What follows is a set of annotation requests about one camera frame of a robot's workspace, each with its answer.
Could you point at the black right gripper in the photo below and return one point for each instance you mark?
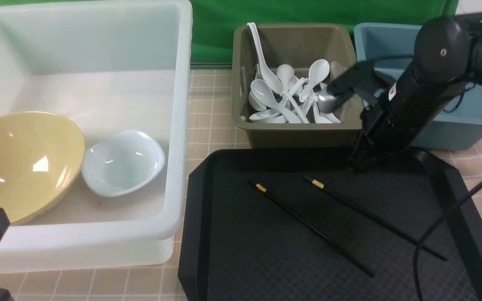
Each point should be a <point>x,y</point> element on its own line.
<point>399,116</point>

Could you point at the black chopstick gold tip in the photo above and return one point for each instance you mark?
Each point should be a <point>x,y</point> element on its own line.
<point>337,247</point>
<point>360,229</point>

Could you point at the small white square bowl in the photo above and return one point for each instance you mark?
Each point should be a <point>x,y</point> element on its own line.
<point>122,164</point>

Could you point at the large yellow noodle bowl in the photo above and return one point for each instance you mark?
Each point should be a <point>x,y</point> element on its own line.
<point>40,158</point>

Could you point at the white ceramic soup spoon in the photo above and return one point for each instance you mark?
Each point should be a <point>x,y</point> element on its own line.
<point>264,94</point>

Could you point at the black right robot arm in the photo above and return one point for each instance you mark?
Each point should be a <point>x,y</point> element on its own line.
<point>446,48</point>

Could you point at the white spoon upright bowl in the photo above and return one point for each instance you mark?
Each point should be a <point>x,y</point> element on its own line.
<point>318,71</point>

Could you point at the white spoon front right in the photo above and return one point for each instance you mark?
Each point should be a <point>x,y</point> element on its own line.
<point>322,117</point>

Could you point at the olive plastic bin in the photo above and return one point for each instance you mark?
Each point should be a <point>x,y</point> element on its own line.
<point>298,45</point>

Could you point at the white spoon centre pile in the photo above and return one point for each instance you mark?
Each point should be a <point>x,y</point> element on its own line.
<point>285,72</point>

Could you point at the long white spoon leaning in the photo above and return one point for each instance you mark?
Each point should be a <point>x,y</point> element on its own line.
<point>266,74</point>

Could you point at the white spoon front left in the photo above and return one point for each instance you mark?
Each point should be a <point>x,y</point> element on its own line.
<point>264,116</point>

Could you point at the blue plastic bin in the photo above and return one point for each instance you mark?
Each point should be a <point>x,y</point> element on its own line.
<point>457,128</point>

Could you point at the black serving tray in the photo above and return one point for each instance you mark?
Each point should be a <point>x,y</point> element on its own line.
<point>237,245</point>

